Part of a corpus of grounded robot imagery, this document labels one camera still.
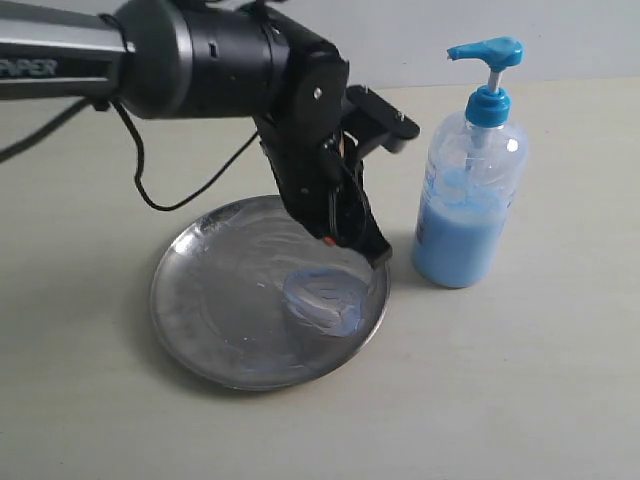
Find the blue soap pump bottle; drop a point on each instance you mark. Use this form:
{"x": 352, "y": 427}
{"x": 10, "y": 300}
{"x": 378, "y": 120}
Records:
{"x": 475, "y": 160}

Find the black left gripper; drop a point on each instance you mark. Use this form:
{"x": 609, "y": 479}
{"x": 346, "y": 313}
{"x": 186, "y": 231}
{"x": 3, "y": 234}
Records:
{"x": 322, "y": 189}

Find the blue soap blob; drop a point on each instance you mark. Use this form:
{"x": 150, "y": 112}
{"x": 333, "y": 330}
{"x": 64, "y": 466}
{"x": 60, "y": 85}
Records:
{"x": 325, "y": 301}

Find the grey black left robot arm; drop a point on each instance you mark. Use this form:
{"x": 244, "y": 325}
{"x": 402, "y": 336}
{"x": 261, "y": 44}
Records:
{"x": 162, "y": 60}

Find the round stainless steel plate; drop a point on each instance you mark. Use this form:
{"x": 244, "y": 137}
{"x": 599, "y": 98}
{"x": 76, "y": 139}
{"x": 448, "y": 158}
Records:
{"x": 216, "y": 298}

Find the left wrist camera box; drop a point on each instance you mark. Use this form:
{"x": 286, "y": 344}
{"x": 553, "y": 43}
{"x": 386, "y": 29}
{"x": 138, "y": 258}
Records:
{"x": 373, "y": 122}

